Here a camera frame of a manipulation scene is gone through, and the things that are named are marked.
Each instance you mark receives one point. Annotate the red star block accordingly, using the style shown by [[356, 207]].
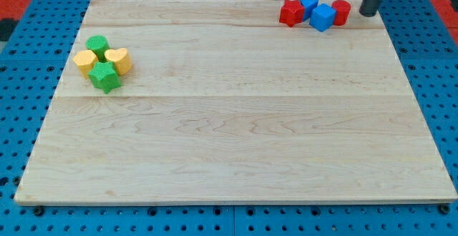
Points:
[[292, 12]]

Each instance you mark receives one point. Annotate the blue triangle block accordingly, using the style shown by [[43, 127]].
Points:
[[309, 6]]

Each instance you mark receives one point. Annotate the red cylinder block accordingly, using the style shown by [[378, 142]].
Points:
[[342, 8]]

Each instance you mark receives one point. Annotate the yellow hexagon block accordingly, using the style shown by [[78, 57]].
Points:
[[85, 61]]

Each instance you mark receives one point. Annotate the yellow heart block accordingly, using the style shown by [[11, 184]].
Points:
[[120, 58]]

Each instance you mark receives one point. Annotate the green cylinder block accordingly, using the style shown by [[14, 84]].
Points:
[[98, 44]]

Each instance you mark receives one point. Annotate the green star block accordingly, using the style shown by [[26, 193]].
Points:
[[104, 76]]

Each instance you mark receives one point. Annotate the blue cube block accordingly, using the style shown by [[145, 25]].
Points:
[[322, 17]]

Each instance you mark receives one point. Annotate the light wooden board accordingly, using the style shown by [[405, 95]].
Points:
[[224, 105]]

